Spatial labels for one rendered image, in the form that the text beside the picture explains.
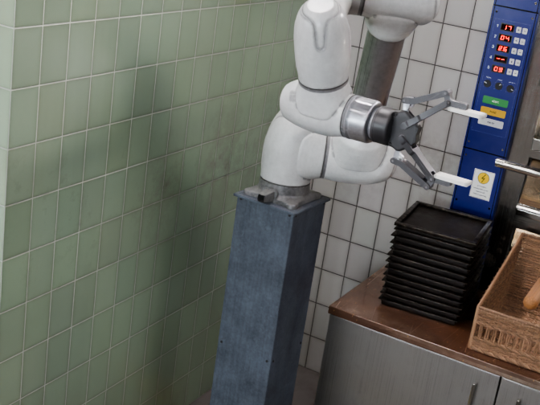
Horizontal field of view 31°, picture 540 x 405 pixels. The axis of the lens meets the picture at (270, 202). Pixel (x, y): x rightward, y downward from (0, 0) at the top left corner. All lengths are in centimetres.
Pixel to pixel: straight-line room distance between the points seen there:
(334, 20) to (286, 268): 120
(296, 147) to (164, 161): 45
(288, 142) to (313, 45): 98
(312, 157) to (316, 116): 89
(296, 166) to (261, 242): 26
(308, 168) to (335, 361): 79
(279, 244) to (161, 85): 59
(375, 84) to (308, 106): 71
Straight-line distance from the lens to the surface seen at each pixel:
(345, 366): 335
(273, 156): 286
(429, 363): 322
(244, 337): 306
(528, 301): 205
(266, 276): 295
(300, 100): 197
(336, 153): 284
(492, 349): 318
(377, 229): 375
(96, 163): 276
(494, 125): 348
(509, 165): 313
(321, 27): 187
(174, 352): 349
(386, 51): 257
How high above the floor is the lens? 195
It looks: 19 degrees down
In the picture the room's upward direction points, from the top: 8 degrees clockwise
